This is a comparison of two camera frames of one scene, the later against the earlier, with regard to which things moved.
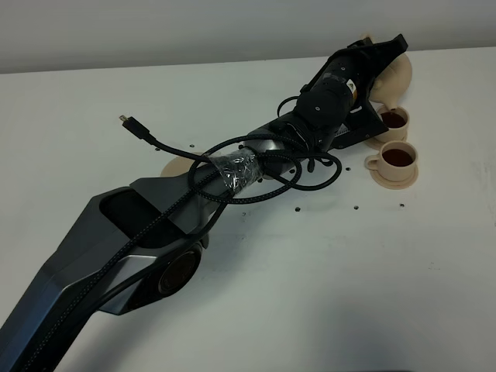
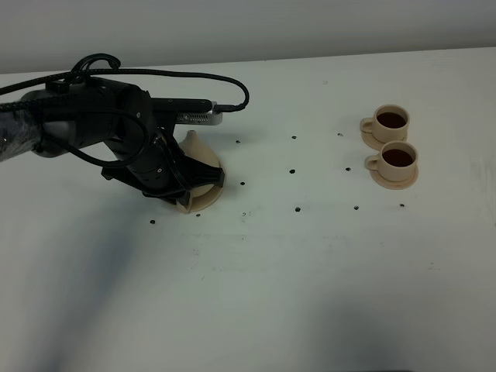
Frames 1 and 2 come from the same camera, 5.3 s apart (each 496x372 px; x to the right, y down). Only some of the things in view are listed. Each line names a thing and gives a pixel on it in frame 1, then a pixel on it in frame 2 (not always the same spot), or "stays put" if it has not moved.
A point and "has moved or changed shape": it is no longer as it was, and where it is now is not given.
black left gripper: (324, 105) → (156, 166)
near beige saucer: (394, 184) stays put
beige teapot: (394, 80) has moved or changed shape
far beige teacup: (397, 121) stays put
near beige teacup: (396, 161) stays put
